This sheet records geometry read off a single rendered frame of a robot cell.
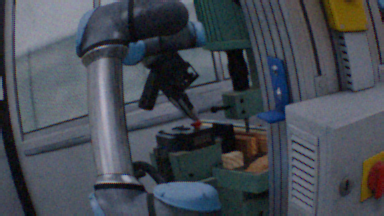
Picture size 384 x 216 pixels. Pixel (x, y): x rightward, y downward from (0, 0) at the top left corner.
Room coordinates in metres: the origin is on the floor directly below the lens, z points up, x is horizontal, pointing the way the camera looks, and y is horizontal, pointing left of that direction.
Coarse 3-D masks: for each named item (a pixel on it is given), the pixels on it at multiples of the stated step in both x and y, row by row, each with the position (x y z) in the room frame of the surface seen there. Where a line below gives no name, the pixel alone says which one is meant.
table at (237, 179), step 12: (252, 156) 2.01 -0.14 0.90; (156, 168) 2.28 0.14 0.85; (216, 168) 1.97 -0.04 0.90; (240, 168) 1.90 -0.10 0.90; (204, 180) 1.96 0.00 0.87; (216, 180) 1.97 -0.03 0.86; (228, 180) 1.91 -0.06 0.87; (240, 180) 1.86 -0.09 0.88; (252, 180) 1.81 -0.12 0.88; (264, 180) 1.80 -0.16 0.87; (252, 192) 1.81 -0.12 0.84
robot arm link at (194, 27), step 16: (144, 0) 1.42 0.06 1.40; (160, 0) 1.44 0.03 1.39; (176, 0) 1.48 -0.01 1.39; (144, 16) 1.41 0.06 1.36; (160, 16) 1.42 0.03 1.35; (176, 16) 1.45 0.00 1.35; (144, 32) 1.42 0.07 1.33; (160, 32) 1.45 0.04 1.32; (176, 32) 1.51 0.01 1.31; (192, 32) 1.73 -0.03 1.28; (160, 48) 1.81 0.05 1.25; (176, 48) 1.81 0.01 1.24; (192, 48) 1.83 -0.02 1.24
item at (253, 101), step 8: (256, 88) 2.11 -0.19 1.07; (224, 96) 2.10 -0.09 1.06; (232, 96) 2.07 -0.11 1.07; (240, 96) 2.07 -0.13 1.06; (248, 96) 2.08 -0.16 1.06; (256, 96) 2.09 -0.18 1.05; (224, 104) 2.11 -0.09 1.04; (232, 104) 2.07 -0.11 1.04; (240, 104) 2.06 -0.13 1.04; (248, 104) 2.08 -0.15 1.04; (256, 104) 2.09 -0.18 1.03; (224, 112) 2.11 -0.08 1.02; (232, 112) 2.08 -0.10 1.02; (240, 112) 2.06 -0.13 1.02; (248, 112) 2.08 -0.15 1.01; (256, 112) 2.09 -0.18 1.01; (248, 120) 2.10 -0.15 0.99
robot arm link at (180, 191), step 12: (156, 192) 1.26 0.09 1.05; (168, 192) 1.25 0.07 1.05; (180, 192) 1.25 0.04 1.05; (192, 192) 1.25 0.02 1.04; (204, 192) 1.25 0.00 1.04; (216, 192) 1.27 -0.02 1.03; (156, 204) 1.25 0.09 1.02; (168, 204) 1.23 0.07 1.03; (180, 204) 1.22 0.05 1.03; (192, 204) 1.22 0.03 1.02; (204, 204) 1.23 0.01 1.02; (216, 204) 1.25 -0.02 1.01
